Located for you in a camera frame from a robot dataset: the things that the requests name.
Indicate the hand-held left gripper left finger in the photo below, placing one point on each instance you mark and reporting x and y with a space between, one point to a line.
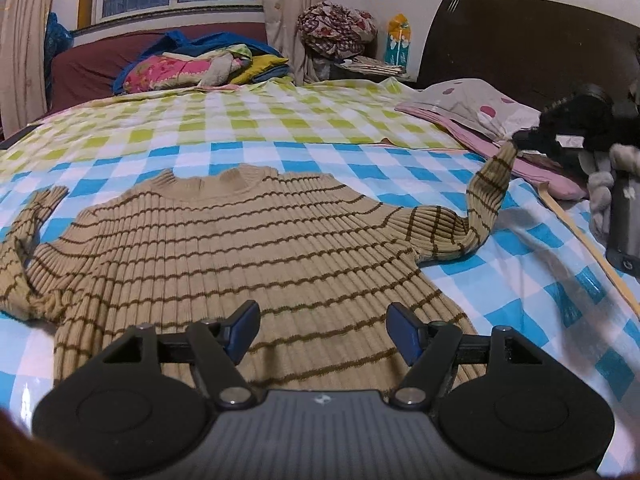
244 329

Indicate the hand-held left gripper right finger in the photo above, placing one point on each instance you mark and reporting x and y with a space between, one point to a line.
404 334

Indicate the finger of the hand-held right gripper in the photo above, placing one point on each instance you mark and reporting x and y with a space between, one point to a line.
537 141
562 112

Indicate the tan striped knit sweater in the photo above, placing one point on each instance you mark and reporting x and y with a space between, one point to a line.
225 240

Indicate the person's right hand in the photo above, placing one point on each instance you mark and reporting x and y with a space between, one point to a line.
600 190

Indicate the white pillow with pink dots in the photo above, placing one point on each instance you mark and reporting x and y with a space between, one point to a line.
470 100

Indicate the dark brown headboard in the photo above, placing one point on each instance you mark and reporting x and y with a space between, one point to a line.
500 35

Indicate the orange and blue package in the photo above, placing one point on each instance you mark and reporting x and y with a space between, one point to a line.
397 42

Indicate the stack of papers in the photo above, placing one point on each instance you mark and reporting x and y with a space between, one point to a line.
372 66

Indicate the checked bedsheet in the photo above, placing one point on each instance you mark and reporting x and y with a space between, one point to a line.
350 110

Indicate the floral cloth bundle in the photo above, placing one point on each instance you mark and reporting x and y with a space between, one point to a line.
335 25

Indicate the yellow cloth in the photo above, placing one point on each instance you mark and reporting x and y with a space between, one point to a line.
265 67

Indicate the pink floral quilt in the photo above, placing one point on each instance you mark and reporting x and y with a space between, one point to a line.
160 72

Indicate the beige curtain beside headboard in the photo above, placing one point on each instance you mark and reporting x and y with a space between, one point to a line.
295 10

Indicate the pile of folded bedding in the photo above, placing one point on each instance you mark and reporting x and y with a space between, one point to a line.
200 40

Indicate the maroon sofa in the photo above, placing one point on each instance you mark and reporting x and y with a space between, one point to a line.
90 65

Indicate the blue bag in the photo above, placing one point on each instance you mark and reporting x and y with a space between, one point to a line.
56 45

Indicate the beige curtain beside wall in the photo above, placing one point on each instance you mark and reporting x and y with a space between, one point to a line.
25 50

